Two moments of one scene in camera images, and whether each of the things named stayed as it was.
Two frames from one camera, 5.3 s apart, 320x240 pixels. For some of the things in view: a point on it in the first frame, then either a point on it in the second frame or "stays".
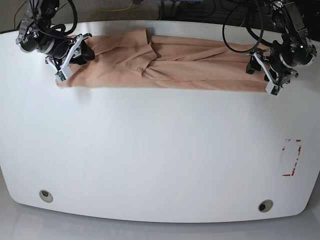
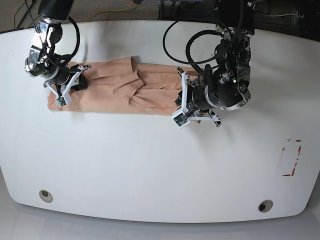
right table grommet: (265, 205) stays
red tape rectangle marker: (290, 154) stays
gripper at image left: (64, 53) → (62, 85)
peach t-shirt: (137, 58) → (121, 85)
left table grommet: (46, 196) stays
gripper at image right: (277, 71) → (188, 107)
